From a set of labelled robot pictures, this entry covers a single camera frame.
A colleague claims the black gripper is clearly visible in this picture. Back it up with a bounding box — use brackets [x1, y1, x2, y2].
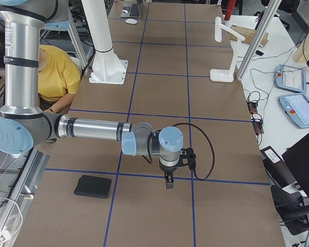
[159, 164, 177, 189]

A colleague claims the grey laptop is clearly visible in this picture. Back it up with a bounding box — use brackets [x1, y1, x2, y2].
[120, 0, 144, 19]

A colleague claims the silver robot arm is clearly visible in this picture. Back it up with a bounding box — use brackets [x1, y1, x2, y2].
[0, 1, 183, 188]

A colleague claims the black mouse pad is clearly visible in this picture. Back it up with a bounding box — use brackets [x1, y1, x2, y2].
[74, 175, 112, 199]

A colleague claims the white computer mouse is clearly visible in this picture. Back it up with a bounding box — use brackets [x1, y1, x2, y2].
[125, 19, 138, 25]

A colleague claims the black power strip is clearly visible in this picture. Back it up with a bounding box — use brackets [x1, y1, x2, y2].
[247, 102, 264, 135]

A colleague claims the black monitor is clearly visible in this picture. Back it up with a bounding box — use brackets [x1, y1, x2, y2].
[283, 133, 309, 197]

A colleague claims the lower blue teach pendant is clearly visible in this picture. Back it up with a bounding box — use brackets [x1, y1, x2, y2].
[278, 93, 309, 128]

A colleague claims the blue teach pendant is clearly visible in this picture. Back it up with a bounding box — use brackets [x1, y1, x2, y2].
[278, 93, 309, 128]
[275, 64, 306, 93]

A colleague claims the person in yellow shirt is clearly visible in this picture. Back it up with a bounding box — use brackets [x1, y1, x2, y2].
[0, 33, 82, 114]

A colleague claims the upper blue teach pendant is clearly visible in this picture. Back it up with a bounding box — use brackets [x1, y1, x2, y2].
[275, 64, 306, 93]

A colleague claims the cardboard box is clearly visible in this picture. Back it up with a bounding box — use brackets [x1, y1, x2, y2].
[231, 25, 268, 47]

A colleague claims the red cylinder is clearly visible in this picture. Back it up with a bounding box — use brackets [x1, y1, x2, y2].
[225, 0, 236, 21]

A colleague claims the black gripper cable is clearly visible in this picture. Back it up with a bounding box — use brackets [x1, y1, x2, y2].
[173, 122, 215, 181]

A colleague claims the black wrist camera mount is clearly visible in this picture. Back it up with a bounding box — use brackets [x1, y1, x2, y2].
[177, 148, 196, 171]

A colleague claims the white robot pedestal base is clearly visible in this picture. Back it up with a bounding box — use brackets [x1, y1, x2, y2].
[82, 0, 128, 85]

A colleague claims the aluminium frame post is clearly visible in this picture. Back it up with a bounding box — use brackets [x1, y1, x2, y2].
[236, 0, 281, 81]

